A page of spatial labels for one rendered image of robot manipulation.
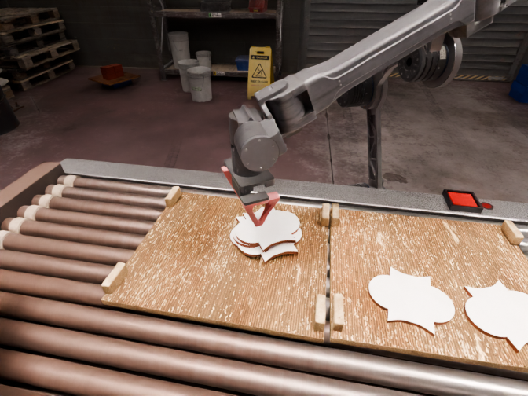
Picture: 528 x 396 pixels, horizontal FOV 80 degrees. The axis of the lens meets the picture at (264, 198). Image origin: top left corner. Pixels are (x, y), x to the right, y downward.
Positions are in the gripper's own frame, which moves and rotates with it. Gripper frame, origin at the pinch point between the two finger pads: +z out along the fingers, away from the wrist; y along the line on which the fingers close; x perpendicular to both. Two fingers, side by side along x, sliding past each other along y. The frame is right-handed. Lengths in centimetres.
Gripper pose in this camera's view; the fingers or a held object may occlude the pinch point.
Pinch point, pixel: (250, 207)
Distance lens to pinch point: 63.1
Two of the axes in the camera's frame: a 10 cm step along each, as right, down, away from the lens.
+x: -9.2, 2.3, -3.0
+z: 0.1, 8.0, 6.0
